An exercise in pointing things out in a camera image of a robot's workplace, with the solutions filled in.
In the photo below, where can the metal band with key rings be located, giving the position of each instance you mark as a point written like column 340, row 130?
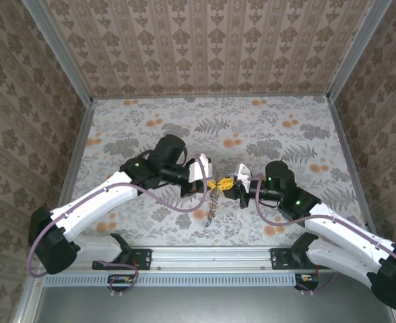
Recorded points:
column 213, row 205

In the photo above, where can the blue tagged key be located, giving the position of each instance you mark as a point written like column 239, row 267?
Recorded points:
column 208, row 224

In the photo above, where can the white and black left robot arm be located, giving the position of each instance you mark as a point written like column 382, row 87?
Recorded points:
column 93, row 202

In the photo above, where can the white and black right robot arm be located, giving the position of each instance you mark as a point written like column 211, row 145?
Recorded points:
column 346, row 232

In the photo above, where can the black connector box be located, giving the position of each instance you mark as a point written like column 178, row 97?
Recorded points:
column 307, row 281
column 120, row 281

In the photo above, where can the grey metal panel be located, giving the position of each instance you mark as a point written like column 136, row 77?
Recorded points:
column 211, row 306

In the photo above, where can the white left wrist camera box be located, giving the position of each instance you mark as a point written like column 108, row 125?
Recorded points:
column 199, row 168

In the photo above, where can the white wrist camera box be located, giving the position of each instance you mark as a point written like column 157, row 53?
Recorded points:
column 199, row 168
column 243, row 175

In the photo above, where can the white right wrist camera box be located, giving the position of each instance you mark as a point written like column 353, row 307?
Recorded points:
column 243, row 175

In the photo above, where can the aluminium front rail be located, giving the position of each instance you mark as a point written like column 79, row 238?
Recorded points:
column 211, row 257

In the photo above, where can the aluminium side rail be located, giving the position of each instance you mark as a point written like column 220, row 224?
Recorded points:
column 348, row 151
column 75, row 161

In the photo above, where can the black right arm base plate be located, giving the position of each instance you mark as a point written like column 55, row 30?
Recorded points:
column 282, row 259

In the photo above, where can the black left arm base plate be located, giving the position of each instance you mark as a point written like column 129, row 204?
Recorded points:
column 140, row 259

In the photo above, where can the aluminium frame post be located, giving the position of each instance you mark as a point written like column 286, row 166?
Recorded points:
column 356, row 50
column 63, row 54

